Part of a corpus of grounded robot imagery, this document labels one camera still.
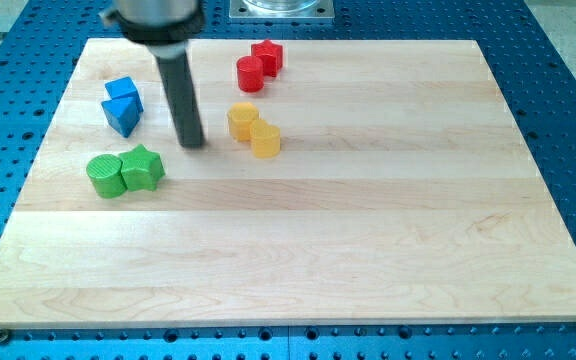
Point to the wooden board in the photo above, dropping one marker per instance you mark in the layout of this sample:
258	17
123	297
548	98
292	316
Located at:
403	193

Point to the red star block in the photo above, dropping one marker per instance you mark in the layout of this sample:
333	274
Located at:
271	55

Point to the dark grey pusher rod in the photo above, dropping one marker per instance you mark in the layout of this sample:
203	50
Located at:
175	72

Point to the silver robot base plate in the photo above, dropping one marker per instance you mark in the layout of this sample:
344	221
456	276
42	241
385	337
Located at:
281	9

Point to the left board clamp screw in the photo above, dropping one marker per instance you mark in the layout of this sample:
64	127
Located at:
5	336

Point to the green cylinder block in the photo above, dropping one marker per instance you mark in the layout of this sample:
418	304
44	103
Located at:
104	173

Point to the red cylinder block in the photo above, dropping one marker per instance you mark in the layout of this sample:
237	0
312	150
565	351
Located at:
250	75

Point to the yellow hexagon block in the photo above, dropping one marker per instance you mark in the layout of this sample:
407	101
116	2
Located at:
240	116

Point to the green star block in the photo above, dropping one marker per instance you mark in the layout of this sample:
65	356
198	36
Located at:
141	169

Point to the blue cube block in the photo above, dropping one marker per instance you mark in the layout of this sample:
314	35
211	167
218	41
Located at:
124	88

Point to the blue triangle block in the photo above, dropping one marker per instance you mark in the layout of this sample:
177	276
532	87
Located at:
122	114

